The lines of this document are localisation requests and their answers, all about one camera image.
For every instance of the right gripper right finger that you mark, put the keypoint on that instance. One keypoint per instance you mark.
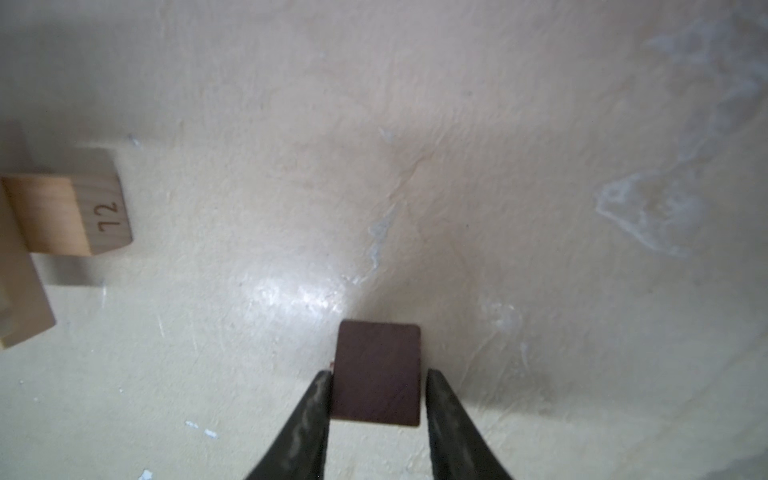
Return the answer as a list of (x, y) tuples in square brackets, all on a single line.
[(457, 449)]

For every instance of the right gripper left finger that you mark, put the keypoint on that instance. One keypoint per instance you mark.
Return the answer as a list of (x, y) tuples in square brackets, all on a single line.
[(299, 450)]

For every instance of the dark brown house block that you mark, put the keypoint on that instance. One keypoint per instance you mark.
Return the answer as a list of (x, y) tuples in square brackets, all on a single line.
[(377, 373)]

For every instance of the wood block numbered 31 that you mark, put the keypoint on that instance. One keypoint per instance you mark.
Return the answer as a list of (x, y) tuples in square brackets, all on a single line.
[(25, 309)]

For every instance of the wood block numbered 72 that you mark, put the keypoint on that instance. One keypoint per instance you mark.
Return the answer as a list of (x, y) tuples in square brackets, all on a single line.
[(75, 208)]

